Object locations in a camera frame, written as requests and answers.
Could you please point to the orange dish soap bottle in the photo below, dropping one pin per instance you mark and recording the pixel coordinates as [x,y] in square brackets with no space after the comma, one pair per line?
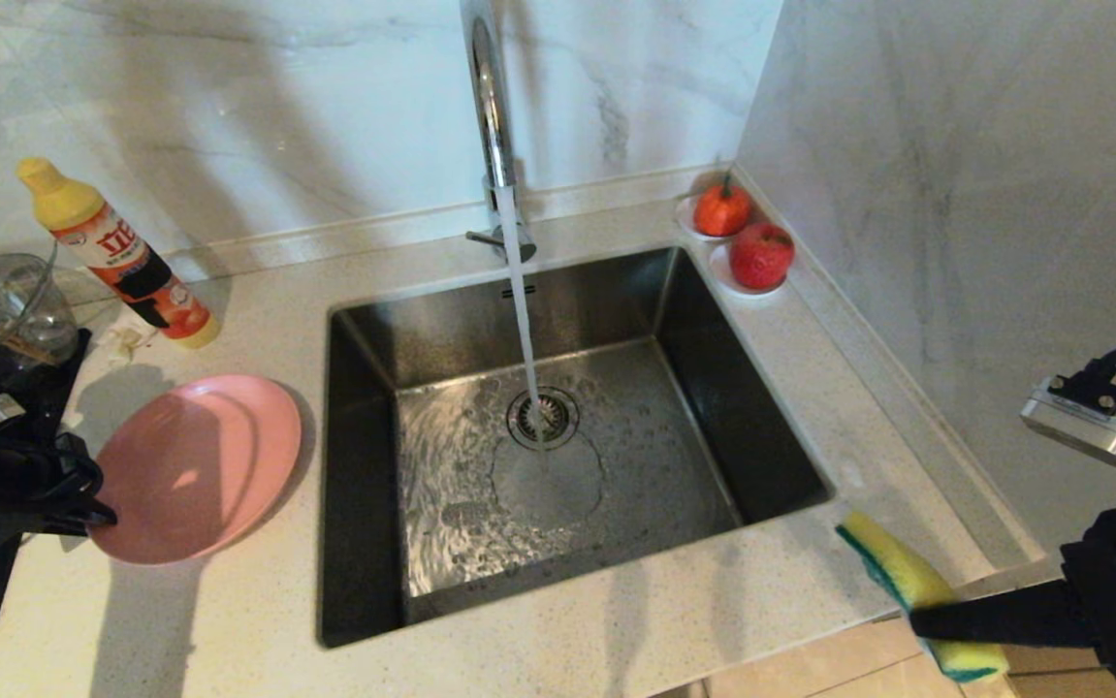
[131,262]

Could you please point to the clear glass bowl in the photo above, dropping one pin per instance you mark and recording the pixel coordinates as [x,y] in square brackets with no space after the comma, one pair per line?
[19,291]

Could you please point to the yellow fish-shaped sponge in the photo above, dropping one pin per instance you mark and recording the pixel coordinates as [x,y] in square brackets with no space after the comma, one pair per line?
[897,567]

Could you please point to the stainless steel sink basin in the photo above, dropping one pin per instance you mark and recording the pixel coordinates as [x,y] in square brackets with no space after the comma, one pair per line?
[713,388]

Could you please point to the running tap water stream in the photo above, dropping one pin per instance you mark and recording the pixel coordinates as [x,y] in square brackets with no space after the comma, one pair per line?
[522,310]

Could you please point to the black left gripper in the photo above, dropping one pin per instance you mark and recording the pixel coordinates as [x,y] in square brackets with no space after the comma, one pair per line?
[34,475]

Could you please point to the chrome kitchen faucet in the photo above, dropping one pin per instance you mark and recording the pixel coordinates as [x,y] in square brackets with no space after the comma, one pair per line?
[490,107]

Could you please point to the red apple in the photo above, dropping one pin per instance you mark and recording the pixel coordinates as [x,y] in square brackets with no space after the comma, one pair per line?
[761,257]

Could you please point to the small white dish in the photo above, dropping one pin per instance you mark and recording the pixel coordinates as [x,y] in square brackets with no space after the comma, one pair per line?
[722,276]
[684,218]

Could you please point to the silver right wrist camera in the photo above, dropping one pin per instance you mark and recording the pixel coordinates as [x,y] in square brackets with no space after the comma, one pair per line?
[1086,434]

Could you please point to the pink round plate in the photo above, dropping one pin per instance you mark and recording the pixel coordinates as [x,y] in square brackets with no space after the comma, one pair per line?
[199,465]

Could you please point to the crumpled white tissue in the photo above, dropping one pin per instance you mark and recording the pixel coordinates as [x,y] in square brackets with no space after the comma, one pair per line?
[126,341]

